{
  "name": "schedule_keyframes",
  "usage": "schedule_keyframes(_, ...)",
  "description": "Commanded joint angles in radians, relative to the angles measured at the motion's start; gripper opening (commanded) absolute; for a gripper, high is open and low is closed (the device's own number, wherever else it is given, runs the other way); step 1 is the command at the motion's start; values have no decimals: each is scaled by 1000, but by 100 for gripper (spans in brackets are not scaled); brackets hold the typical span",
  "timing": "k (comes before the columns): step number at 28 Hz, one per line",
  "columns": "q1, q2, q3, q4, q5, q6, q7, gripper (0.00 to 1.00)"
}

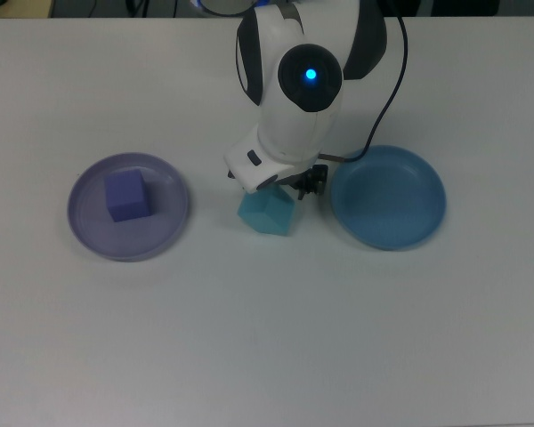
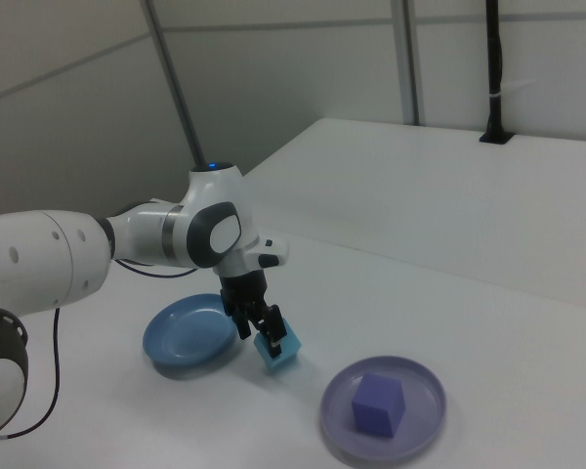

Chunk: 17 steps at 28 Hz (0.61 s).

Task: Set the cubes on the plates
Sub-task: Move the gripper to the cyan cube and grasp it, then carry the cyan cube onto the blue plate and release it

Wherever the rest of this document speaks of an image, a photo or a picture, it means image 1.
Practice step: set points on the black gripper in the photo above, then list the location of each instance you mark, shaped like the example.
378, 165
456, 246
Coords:
293, 180

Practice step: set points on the teal foam cube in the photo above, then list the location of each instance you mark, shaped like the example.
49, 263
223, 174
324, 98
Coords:
267, 213

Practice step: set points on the purple foam cube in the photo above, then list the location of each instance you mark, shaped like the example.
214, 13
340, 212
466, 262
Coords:
127, 195

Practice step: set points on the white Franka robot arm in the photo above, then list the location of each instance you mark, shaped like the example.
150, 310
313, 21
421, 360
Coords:
293, 111

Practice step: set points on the blue plastic plate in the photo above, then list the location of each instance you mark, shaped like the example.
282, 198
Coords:
387, 200

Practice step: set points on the purple plastic plate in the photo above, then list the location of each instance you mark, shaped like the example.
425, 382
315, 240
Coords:
160, 240

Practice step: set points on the brown wooden board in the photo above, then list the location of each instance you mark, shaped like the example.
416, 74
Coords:
15, 8

